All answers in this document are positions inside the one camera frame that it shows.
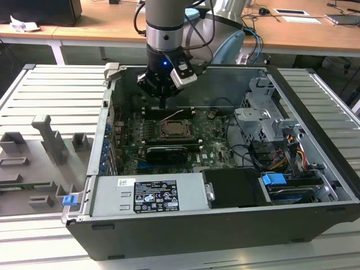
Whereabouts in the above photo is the metal socket cover frame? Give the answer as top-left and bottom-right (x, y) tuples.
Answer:
(159, 119), (195, 140)

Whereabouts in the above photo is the short wooden desk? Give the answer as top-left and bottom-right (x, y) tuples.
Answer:
(0, 24), (61, 65)

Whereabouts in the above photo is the black open PC case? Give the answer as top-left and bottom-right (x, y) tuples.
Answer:
(65, 62), (360, 261)

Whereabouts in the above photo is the black monitor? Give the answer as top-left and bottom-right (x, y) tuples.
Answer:
(0, 0), (83, 28)

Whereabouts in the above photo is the green RAM stick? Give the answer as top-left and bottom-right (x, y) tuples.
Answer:
(0, 183), (39, 190)

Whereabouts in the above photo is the black plastic shroud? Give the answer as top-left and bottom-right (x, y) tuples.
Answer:
(201, 168), (272, 209)

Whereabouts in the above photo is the grey laptop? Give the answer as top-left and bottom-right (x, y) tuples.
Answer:
(325, 12), (360, 28)

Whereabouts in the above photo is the grey parts rack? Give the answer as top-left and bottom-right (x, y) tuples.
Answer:
(0, 114), (95, 218)

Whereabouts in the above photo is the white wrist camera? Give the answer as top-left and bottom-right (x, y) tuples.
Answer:
(169, 62), (197, 90)

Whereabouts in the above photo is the crumpled white paper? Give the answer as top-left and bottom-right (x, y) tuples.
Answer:
(10, 15), (41, 33)

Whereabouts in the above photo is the yellow red power wire bundle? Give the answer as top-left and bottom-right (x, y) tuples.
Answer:
(268, 134), (308, 172)

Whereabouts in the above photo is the grey case handle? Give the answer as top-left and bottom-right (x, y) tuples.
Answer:
(103, 61), (122, 83)

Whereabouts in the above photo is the black graphics card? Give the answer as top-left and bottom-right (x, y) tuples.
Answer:
(145, 145), (188, 164)

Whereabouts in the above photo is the hard disk in blue carrier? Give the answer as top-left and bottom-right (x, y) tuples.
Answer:
(260, 173), (323, 205)

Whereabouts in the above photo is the silver power supply with label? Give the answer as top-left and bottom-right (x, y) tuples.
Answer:
(90, 172), (210, 218)

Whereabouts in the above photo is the green motherboard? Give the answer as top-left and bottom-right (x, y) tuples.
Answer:
(112, 106), (240, 175)

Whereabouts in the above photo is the silver metal drive cage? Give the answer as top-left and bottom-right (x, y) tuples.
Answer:
(233, 76), (303, 143)

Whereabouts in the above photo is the long wooden desk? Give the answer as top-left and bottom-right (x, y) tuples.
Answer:
(52, 0), (360, 59)

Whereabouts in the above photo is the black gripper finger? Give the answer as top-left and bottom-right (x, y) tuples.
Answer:
(137, 72), (163, 109)
(163, 87), (181, 109)

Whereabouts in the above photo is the large white paper sheet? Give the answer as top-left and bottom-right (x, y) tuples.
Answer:
(282, 16), (322, 25)

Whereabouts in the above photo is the CPU socket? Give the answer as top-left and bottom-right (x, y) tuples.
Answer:
(157, 118), (197, 141)

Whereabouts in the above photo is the CPU silver lid green board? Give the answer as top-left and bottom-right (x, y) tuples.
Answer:
(167, 123), (186, 136)

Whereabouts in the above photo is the blue plastic latch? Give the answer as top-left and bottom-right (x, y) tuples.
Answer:
(62, 195), (78, 208)

